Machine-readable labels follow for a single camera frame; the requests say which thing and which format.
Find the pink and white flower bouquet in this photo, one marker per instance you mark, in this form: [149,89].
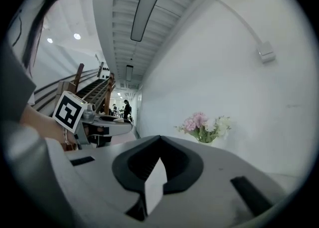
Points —
[205,126]

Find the round ceiling light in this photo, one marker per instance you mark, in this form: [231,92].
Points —
[49,40]
[77,36]

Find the person's left hand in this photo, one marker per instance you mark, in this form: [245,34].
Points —
[87,130]

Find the person's left forearm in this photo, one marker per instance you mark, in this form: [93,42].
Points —
[42,122]

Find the small rectangular ceiling lamp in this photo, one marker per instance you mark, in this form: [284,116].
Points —
[129,72]

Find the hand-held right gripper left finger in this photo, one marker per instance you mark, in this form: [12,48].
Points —
[94,187]

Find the person's grey sleeve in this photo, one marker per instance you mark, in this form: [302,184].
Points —
[15,84]

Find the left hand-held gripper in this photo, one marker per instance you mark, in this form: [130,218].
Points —
[68,111]

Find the white wall box with conduit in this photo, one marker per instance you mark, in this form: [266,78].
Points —
[266,52]

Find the wooden rack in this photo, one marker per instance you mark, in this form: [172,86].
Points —
[96,89]

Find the long white ceiling lamp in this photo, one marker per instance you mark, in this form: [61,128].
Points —
[143,7]

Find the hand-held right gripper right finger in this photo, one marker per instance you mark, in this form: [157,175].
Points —
[214,162]

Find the white vase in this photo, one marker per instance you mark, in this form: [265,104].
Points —
[205,144]

